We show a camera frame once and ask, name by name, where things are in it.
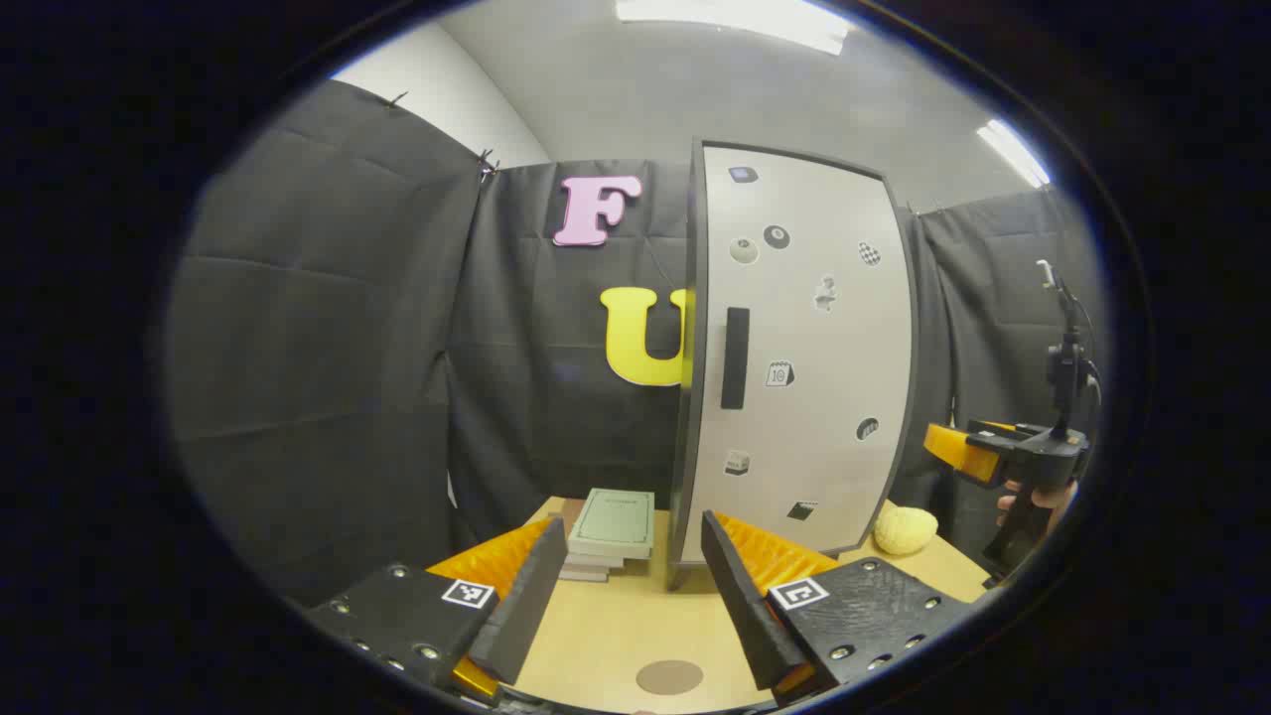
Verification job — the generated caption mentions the dark grey cabinet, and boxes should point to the dark grey cabinet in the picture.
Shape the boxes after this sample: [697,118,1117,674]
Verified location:
[667,137,919,592]

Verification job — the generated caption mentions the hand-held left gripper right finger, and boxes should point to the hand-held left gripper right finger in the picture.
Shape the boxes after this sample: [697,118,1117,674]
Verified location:
[701,510,979,708]

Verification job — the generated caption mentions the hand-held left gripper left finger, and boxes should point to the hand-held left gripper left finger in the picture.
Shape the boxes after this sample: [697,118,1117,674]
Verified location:
[303,516,569,701]

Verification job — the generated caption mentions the black backdrop cloth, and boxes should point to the black backdrop cloth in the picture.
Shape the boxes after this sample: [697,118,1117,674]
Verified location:
[164,79,1108,607]

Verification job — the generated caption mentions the green book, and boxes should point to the green book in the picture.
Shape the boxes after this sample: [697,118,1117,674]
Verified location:
[568,488,656,559]

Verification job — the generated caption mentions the round brown coaster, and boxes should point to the round brown coaster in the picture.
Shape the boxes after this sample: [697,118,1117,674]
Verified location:
[635,659,705,696]

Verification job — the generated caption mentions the black cabinet door handle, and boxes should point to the black cabinet door handle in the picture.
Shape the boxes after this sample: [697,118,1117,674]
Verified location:
[721,307,751,410]

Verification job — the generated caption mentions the brown book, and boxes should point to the brown book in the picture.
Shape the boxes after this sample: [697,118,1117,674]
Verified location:
[562,497,629,571]

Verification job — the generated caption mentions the yellow plush toy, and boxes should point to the yellow plush toy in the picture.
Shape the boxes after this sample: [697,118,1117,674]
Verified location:
[873,501,939,556]

